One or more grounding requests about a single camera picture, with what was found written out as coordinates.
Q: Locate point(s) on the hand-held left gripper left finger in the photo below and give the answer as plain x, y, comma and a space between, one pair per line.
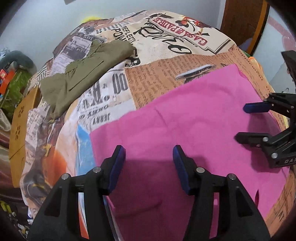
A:
115, 169

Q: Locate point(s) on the orange box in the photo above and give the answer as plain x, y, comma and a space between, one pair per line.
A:
5, 78

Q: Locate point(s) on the yellow curved object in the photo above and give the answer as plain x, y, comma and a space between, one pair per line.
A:
92, 18

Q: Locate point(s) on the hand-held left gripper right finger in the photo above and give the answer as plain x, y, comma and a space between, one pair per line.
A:
181, 169

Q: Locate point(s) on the pink pants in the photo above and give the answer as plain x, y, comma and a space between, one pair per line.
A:
185, 120

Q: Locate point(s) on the olive green pants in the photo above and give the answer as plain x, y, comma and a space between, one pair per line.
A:
76, 81

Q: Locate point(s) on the green storage box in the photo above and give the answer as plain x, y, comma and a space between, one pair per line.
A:
17, 90

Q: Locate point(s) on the grey plush pillow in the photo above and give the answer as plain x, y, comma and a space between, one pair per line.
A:
20, 59

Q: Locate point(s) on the printed blanket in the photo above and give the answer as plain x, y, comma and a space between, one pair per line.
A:
161, 46

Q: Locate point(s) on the wooden door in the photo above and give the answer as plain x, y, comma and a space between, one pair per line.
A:
240, 18

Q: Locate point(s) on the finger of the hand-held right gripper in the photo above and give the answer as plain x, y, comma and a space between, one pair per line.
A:
254, 108
254, 138

